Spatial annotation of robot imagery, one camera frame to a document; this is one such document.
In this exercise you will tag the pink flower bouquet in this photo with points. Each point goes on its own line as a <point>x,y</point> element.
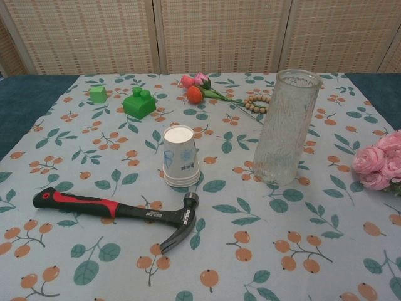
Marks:
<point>372,163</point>

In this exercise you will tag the tall textured glass vase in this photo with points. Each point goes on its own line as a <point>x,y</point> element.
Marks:
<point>282,141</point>

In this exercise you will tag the white paper cup stack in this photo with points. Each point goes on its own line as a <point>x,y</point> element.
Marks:
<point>180,150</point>

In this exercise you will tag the red-pink artificial flower bud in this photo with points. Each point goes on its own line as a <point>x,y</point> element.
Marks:
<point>187,81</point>

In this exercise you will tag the green block with studs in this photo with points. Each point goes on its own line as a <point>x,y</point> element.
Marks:
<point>138,106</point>

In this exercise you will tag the floral print tablecloth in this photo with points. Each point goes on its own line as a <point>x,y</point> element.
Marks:
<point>219,251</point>

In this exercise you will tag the small green cube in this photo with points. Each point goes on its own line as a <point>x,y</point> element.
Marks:
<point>98,95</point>

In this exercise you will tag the woven folding screen panel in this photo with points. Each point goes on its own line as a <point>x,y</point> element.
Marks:
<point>12,53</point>
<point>393,61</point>
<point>341,34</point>
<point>87,34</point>
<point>222,34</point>

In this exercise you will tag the red black claw hammer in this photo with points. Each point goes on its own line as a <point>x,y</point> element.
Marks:
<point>94,203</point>

